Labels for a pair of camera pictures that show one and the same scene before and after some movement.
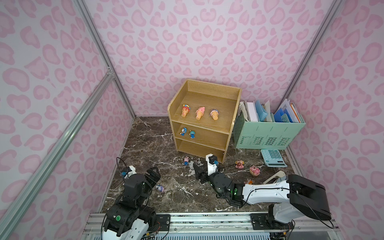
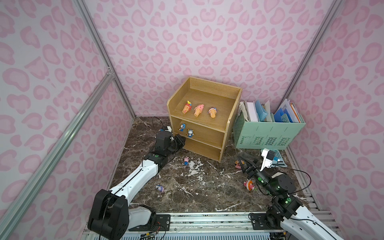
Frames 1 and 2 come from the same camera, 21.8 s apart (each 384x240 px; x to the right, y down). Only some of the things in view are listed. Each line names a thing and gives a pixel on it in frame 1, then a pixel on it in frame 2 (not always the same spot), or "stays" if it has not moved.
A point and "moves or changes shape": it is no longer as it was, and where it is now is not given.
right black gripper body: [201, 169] to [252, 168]
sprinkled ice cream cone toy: [185, 109] moves or changes shape
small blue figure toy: [183, 131] moves or changes shape
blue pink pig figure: [186, 161] stays
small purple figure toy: [160, 188] stays
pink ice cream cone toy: [199, 112] moves or changes shape
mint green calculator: [273, 158] stays
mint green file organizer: [263, 135] stays
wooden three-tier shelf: [203, 116] stays
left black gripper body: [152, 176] to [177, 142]
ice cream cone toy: [214, 114] moves or changes shape
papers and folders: [255, 111] stays
